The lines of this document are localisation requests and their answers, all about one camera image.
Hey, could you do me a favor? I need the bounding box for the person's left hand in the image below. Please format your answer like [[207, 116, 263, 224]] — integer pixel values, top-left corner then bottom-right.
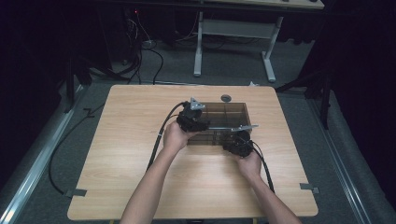
[[163, 120, 200, 153]]

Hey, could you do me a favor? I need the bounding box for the grey tape piece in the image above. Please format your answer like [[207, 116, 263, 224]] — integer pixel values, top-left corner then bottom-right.
[[299, 183, 320, 194], [64, 188, 88, 198]]

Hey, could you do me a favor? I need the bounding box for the aluminium floor rail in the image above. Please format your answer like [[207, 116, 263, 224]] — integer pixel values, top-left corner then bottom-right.
[[306, 92, 372, 224], [0, 84, 89, 224]]

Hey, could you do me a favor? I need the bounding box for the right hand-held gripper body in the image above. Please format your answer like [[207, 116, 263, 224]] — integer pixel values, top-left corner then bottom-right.
[[223, 124, 260, 158]]

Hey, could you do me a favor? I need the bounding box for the tangle of black cables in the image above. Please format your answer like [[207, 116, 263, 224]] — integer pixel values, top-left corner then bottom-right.
[[122, 8, 165, 86]]

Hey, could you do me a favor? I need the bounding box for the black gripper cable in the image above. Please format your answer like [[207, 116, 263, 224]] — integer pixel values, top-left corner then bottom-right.
[[250, 140, 276, 194], [146, 101, 190, 172]]

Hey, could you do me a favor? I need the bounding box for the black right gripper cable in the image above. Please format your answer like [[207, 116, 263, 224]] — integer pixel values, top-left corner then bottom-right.
[[250, 140, 276, 194]]

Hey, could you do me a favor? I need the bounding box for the transparent brown compartment box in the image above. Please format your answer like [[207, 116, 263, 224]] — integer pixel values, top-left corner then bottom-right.
[[186, 101, 253, 147]]

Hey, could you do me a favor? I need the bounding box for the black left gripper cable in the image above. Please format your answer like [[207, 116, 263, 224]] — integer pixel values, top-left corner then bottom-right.
[[146, 101, 190, 172]]

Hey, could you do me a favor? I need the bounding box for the black metal stand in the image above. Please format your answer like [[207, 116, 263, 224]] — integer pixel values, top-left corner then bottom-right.
[[275, 70, 332, 131], [63, 55, 94, 114]]

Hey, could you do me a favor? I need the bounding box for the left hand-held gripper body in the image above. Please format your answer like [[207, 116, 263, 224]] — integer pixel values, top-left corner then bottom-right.
[[176, 97, 206, 133]]

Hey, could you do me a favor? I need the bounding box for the white metal frame desk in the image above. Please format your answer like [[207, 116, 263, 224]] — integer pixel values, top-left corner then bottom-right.
[[192, 0, 325, 84]]

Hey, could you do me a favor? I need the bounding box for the black floor cable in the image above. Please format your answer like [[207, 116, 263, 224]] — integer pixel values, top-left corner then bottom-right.
[[48, 103, 106, 196]]

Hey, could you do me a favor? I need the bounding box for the person's right hand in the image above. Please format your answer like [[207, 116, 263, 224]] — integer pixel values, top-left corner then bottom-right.
[[237, 151, 263, 181]]

